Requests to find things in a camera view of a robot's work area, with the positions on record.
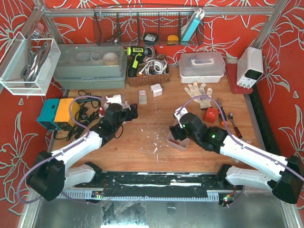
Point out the metal bracket on glove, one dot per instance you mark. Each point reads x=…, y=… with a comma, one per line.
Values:
x=203, y=95

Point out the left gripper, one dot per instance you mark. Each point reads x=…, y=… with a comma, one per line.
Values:
x=132, y=111

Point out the translucent plastic parts bin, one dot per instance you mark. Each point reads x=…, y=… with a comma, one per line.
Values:
x=183, y=144

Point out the grey plastic storage box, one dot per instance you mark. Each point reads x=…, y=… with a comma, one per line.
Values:
x=89, y=66

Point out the white lidded toolbox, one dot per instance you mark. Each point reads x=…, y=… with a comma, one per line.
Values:
x=203, y=67

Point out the yellow box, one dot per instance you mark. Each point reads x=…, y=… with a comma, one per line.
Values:
x=62, y=117

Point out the white power supply unit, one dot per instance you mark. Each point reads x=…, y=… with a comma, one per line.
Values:
x=249, y=68

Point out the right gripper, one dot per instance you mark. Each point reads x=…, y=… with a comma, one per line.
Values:
x=177, y=132

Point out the black wire wall basket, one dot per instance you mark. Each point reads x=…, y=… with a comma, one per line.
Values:
x=126, y=24

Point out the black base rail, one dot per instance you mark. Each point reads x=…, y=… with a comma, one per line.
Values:
x=158, y=184

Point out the yellow tape measure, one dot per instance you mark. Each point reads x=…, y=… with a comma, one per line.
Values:
x=172, y=40

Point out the orange cube block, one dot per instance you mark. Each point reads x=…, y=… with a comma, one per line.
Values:
x=210, y=115

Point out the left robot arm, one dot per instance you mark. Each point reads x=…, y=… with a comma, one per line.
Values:
x=54, y=172

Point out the clear acrylic hanging box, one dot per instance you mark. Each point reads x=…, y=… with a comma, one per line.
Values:
x=28, y=67

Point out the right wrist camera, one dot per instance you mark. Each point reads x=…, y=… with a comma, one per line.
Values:
x=178, y=113

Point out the red mat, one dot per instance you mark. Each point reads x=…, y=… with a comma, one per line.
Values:
x=231, y=72

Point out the woven wicker basket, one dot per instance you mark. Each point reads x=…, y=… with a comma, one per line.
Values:
x=149, y=80

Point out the green cordless drill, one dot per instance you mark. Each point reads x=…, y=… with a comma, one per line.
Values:
x=137, y=54

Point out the red coil spring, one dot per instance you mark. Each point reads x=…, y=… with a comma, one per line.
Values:
x=101, y=112

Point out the white peg base fixture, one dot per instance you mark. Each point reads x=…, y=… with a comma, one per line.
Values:
x=117, y=99

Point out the blue tool case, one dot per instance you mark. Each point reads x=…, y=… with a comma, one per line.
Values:
x=190, y=27

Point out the teal box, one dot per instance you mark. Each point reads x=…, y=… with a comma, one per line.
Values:
x=48, y=113

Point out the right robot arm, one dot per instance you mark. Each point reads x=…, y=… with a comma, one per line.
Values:
x=282, y=176

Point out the white work glove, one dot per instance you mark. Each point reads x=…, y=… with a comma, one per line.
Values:
x=193, y=90

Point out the orange handled pliers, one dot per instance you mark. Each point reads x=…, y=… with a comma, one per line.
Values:
x=222, y=115

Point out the white cube power socket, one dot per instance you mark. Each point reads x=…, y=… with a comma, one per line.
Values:
x=156, y=90

